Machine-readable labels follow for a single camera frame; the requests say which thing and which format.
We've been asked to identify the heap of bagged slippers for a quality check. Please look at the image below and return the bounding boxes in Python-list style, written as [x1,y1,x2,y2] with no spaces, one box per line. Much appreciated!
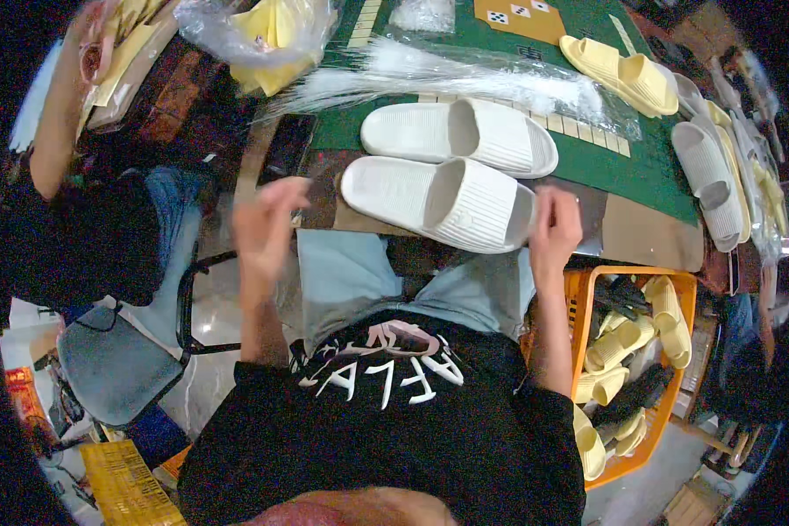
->
[671,56,789,265]

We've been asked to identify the grey ribbed slipper pair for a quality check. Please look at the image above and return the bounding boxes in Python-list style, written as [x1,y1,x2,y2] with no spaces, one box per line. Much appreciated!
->
[670,121,745,253]

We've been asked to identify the orange crate of slippers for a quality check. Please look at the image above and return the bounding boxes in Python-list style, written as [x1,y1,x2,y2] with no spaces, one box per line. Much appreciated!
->
[521,264,699,492]

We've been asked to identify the bundle of clear plastic bags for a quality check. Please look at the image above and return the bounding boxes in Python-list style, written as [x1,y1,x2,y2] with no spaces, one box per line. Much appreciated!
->
[262,36,643,143]

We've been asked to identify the grey padded chair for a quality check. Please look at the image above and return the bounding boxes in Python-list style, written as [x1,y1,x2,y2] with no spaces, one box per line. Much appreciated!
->
[55,249,243,430]

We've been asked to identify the person's right hand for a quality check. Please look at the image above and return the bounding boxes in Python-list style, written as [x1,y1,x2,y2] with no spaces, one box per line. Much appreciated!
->
[529,186,585,277]

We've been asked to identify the person's legs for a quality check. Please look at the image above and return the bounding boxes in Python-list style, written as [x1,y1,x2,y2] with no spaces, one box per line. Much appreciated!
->
[296,229,537,352]

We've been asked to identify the small clear plastic bag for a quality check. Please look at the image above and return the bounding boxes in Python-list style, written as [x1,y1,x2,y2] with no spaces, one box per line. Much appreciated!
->
[388,0,457,34]

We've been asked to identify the green table mat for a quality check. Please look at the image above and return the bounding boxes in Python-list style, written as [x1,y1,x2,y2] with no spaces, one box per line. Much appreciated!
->
[311,0,700,226]

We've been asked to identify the person's body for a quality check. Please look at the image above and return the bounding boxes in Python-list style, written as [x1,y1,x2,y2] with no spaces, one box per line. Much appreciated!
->
[178,309,587,526]

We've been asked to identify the pale yellow slipper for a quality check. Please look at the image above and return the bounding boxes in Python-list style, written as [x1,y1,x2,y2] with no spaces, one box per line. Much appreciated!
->
[558,34,680,120]

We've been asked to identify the cardboard box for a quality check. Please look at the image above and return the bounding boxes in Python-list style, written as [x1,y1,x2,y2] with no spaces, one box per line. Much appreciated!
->
[659,479,732,526]

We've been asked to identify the plastic bag of yellow items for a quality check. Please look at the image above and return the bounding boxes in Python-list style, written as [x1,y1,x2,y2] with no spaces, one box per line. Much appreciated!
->
[174,0,344,97]

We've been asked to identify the heap of yellow bagged goods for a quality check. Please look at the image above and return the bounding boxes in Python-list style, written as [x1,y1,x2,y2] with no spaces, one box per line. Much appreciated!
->
[78,0,180,130]

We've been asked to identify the yellow plastic crate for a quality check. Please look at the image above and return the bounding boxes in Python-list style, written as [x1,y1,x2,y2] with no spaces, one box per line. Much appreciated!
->
[79,440,189,526]

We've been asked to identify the white ribbed slipper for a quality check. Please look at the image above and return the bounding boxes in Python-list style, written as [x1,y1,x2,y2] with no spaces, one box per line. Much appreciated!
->
[340,156,539,255]
[360,98,560,180]

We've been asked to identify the person's left hand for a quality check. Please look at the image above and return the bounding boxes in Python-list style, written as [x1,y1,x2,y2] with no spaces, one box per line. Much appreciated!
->
[232,176,314,285]

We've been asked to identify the red printed packet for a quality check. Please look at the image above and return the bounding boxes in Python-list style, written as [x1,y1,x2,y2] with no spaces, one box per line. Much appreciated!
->
[4,366,48,430]

